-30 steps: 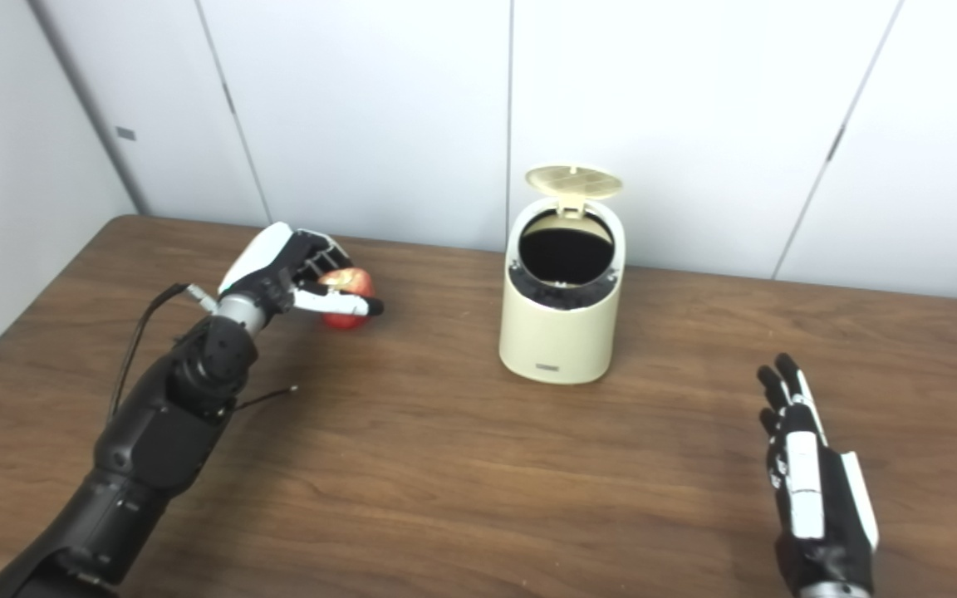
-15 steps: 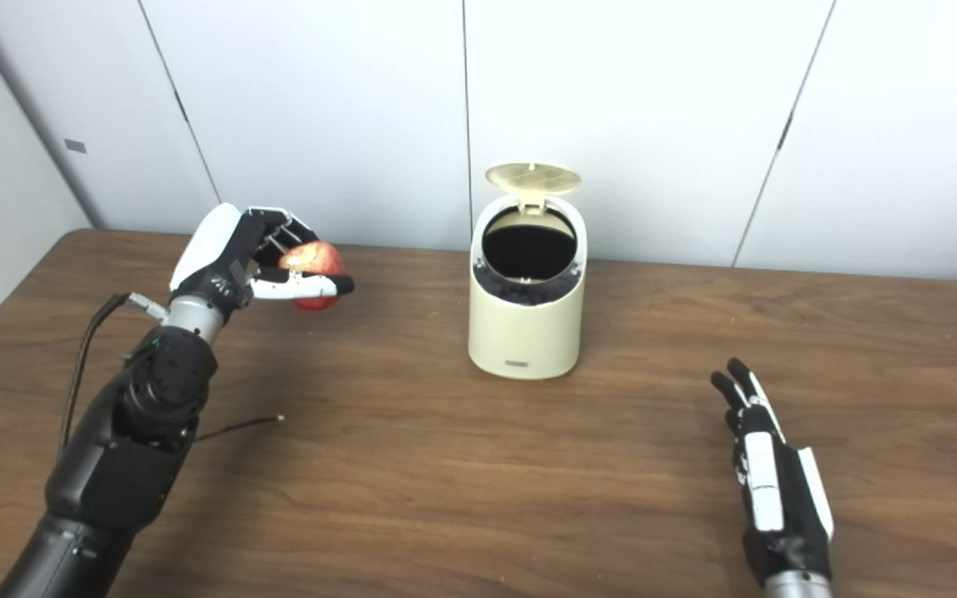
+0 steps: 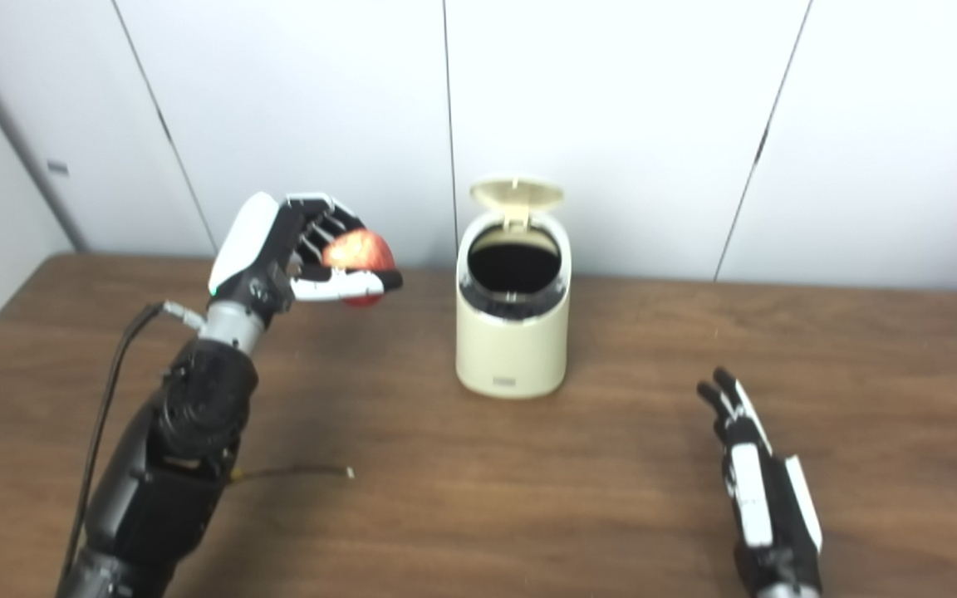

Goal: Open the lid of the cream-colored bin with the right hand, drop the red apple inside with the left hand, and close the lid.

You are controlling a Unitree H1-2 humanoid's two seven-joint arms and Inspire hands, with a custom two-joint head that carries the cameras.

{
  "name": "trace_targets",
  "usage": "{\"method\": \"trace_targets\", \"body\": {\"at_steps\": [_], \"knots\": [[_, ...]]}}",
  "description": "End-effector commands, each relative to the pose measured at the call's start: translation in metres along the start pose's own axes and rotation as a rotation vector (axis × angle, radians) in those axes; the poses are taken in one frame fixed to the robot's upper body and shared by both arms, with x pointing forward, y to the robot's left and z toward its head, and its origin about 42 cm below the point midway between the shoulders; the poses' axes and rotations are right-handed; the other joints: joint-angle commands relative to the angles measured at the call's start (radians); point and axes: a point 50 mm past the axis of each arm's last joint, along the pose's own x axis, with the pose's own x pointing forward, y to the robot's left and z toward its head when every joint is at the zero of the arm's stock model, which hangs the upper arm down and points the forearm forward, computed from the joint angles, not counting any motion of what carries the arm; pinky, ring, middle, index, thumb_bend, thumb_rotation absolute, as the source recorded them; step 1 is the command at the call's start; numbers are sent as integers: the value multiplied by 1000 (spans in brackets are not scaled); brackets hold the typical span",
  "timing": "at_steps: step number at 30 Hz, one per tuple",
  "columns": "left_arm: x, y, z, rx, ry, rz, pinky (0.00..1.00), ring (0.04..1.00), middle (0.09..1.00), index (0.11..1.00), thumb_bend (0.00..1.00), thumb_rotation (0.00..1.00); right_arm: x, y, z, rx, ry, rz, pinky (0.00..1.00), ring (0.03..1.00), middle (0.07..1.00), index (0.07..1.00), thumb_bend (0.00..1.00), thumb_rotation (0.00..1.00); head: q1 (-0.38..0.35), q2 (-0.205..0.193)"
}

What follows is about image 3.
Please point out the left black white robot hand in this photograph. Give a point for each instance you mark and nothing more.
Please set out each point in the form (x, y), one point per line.
(250, 241)

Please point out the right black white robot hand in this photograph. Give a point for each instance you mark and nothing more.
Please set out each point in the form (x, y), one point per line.
(765, 507)

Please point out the red apple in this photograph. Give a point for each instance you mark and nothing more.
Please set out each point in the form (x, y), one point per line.
(362, 251)

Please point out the cream round bin lid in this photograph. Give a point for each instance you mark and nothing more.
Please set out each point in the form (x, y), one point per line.
(516, 193)

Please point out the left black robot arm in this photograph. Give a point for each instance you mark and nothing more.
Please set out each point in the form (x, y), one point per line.
(171, 465)

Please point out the cream-colored bin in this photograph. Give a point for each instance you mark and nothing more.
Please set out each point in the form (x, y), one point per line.
(512, 349)

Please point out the small grey wall tag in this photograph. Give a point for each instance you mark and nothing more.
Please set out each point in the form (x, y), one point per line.
(57, 168)

